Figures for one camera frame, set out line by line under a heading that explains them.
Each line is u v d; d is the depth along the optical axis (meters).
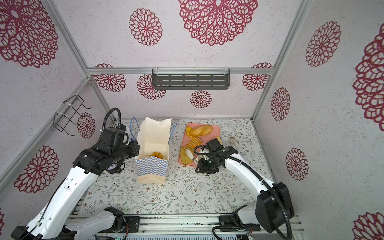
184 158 0.95
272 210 0.41
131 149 0.61
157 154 0.94
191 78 0.94
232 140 1.07
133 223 0.74
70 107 0.78
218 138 1.06
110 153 0.49
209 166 0.69
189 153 0.85
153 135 0.94
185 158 0.95
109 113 0.52
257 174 0.47
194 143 1.01
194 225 0.75
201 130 1.06
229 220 0.75
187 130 1.09
